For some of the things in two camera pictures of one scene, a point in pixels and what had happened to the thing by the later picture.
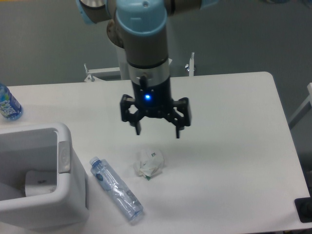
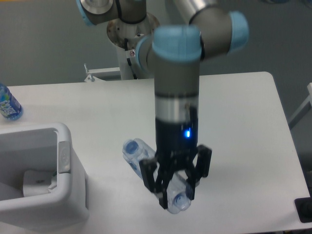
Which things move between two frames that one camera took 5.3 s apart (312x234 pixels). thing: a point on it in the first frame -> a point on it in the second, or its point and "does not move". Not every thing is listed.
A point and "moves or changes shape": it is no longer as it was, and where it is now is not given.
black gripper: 154,102 -> 176,143
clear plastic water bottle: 129,204 -> 135,151
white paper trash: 147,162 moves or changes shape
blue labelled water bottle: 10,107 does not move
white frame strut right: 305,107 does not move
